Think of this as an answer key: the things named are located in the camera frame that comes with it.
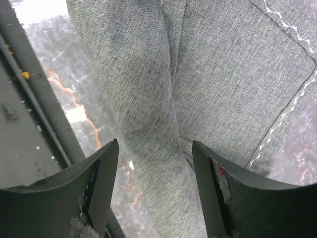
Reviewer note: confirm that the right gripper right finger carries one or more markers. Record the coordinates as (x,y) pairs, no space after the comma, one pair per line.
(238,203)

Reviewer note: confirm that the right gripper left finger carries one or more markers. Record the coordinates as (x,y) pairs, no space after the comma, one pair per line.
(74,203)

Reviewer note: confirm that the grey cloth napkin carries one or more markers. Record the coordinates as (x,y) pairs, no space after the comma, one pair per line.
(232,74)

